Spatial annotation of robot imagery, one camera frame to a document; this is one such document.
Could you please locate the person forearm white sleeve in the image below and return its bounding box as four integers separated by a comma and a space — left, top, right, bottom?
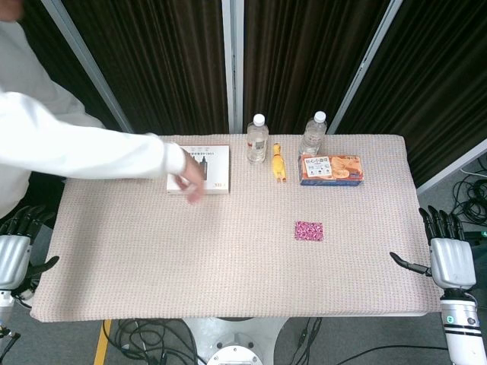
0, 90, 189, 180

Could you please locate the yellow rubber chicken toy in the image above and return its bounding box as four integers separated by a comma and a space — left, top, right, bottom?
270, 142, 288, 184

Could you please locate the white adapter product box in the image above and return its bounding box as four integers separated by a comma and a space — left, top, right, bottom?
166, 144, 231, 195

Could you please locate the beige waffle tablecloth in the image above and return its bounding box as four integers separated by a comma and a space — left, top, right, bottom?
29, 133, 444, 323

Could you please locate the dark pleated curtain panel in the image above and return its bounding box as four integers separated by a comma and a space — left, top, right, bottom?
60, 0, 230, 136
243, 0, 387, 135
17, 0, 123, 132
336, 0, 487, 189

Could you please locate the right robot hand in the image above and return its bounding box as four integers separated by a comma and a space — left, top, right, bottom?
390, 205, 477, 292

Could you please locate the grey metal frame post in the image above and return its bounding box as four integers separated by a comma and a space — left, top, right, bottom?
221, 0, 245, 135
415, 137, 487, 195
40, 0, 135, 135
326, 0, 404, 135

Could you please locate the person bare hand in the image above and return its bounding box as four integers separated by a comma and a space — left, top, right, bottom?
174, 151, 207, 205

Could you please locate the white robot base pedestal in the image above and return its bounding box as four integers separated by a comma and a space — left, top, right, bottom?
182, 317, 288, 365

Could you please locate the clear water bottle red label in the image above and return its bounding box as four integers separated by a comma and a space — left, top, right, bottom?
246, 113, 269, 165

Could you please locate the orange blue biscuit box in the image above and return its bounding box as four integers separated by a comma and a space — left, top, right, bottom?
298, 154, 365, 187

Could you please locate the clear water bottle white label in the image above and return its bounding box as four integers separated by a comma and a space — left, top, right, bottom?
298, 111, 328, 157

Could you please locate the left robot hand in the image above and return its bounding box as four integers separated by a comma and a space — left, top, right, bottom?
0, 205, 61, 292

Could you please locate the person torso white top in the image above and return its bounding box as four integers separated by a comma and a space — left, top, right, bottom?
0, 0, 106, 221

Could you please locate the yellow floor tape strip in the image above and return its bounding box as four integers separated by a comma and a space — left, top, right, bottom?
94, 319, 113, 365

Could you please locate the pink patterned packet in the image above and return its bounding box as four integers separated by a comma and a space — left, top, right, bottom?
294, 221, 325, 242

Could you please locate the black floor cable bundle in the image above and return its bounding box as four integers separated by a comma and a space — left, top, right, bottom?
113, 318, 206, 365
443, 167, 487, 229

